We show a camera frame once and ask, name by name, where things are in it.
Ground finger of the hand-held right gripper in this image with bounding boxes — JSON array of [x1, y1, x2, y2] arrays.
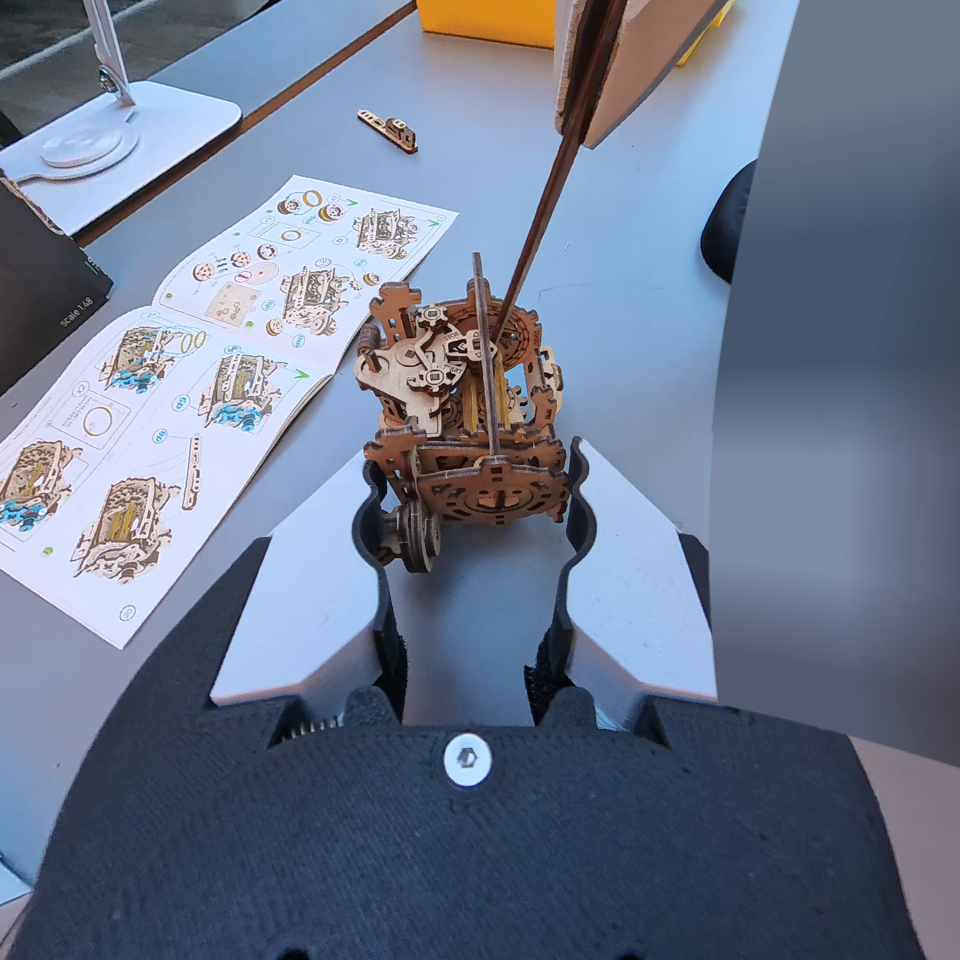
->
[[553, 0, 603, 136], [581, 0, 732, 149]]

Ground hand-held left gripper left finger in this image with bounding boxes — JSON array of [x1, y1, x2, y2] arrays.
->
[[210, 450, 410, 725]]

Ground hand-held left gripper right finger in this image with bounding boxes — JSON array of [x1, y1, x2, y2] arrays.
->
[[525, 436, 719, 732]]

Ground thin wooden strip part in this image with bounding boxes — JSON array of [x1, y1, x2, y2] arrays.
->
[[491, 0, 630, 348]]

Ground wooden mechanical model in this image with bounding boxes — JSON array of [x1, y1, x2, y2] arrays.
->
[[354, 252, 569, 575]]

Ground black model kit box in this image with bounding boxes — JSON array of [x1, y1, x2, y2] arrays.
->
[[0, 168, 115, 397]]

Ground yellow box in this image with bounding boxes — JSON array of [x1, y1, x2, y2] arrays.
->
[[416, 0, 730, 69]]

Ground black padded cushion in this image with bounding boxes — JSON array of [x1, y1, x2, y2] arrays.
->
[[700, 159, 760, 285]]

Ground wooden strip with holes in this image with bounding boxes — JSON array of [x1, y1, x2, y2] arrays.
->
[[357, 109, 419, 156]]

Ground illustrated instruction booklet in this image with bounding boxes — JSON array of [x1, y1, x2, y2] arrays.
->
[[0, 174, 460, 651]]

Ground white desk lamp base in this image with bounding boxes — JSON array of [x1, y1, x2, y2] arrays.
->
[[0, 0, 243, 237]]

